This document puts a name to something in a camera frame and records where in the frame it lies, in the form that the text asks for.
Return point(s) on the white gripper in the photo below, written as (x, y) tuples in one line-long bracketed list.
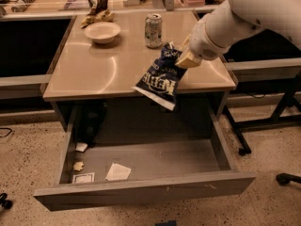
[(201, 43)]

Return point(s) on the blue chip bag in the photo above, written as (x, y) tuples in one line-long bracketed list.
[(161, 80)]

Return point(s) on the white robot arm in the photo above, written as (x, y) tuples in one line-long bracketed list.
[(235, 20)]

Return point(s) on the grey counter cabinet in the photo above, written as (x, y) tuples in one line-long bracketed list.
[(90, 71)]

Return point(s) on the grey open drawer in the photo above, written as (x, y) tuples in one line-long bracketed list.
[(173, 156)]

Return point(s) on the green white soda can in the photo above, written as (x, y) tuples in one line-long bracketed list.
[(153, 30)]

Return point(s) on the white ceramic bowl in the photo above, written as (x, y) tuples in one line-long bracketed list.
[(102, 32)]

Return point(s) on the black table leg with caster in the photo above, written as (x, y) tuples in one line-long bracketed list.
[(244, 149)]

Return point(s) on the white folded paper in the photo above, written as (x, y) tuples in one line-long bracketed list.
[(117, 172)]

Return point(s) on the small white paper scrap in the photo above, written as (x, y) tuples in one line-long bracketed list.
[(81, 147)]

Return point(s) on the small yellow crumb piece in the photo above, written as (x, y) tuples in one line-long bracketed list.
[(78, 166)]

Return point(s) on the black chair caster right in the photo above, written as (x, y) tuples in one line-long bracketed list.
[(285, 178)]

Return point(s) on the small white card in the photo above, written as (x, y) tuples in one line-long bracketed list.
[(83, 178)]

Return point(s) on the black caster left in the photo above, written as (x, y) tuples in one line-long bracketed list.
[(4, 202)]

